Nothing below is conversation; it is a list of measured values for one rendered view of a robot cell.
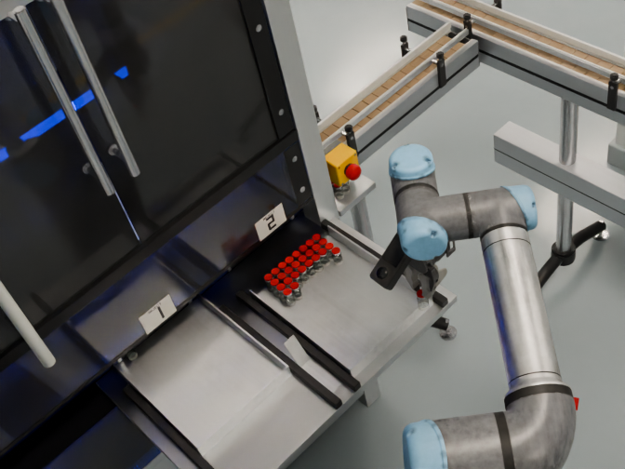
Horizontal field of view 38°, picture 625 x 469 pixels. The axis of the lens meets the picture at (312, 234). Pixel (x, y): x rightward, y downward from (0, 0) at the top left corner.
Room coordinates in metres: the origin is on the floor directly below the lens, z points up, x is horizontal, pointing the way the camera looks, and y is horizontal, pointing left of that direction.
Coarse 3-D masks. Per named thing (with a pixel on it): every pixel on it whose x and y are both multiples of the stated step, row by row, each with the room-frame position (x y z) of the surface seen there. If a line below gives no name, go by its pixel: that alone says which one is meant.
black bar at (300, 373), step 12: (228, 312) 1.33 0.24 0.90; (240, 324) 1.29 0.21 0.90; (252, 336) 1.24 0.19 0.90; (276, 348) 1.19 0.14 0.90; (288, 360) 1.15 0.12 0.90; (300, 372) 1.11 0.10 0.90; (312, 384) 1.07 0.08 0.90; (324, 396) 1.04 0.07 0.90; (336, 396) 1.03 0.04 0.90; (336, 408) 1.01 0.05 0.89
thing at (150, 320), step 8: (168, 296) 1.30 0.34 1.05; (160, 304) 1.28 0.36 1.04; (168, 304) 1.29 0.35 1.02; (152, 312) 1.27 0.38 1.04; (168, 312) 1.29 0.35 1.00; (144, 320) 1.26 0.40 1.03; (152, 320) 1.27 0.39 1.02; (160, 320) 1.27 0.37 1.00; (144, 328) 1.25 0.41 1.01; (152, 328) 1.26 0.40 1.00
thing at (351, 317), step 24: (336, 240) 1.47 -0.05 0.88; (360, 264) 1.38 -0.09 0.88; (312, 288) 1.35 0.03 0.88; (336, 288) 1.33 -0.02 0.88; (360, 288) 1.31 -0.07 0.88; (384, 288) 1.29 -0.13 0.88; (408, 288) 1.27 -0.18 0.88; (288, 312) 1.30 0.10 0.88; (312, 312) 1.28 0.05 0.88; (336, 312) 1.26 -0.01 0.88; (360, 312) 1.24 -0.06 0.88; (384, 312) 1.22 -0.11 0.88; (408, 312) 1.21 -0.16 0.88; (312, 336) 1.21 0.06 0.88; (336, 336) 1.19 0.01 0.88; (360, 336) 1.18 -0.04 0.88; (384, 336) 1.16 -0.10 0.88; (336, 360) 1.11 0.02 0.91; (360, 360) 1.09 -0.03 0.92
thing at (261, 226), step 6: (276, 210) 1.47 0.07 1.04; (282, 210) 1.48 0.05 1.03; (264, 216) 1.45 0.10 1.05; (276, 216) 1.47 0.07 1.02; (282, 216) 1.48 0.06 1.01; (258, 222) 1.44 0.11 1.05; (264, 222) 1.45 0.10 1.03; (276, 222) 1.47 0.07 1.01; (282, 222) 1.47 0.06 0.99; (258, 228) 1.44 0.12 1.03; (264, 228) 1.45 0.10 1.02; (264, 234) 1.44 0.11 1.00
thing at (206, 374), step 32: (192, 320) 1.35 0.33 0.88; (224, 320) 1.32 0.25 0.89; (160, 352) 1.28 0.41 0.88; (192, 352) 1.26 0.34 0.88; (224, 352) 1.23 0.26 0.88; (256, 352) 1.21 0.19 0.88; (160, 384) 1.19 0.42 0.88; (192, 384) 1.17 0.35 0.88; (224, 384) 1.15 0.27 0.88; (256, 384) 1.12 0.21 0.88; (192, 416) 1.09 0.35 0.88; (224, 416) 1.07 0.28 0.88
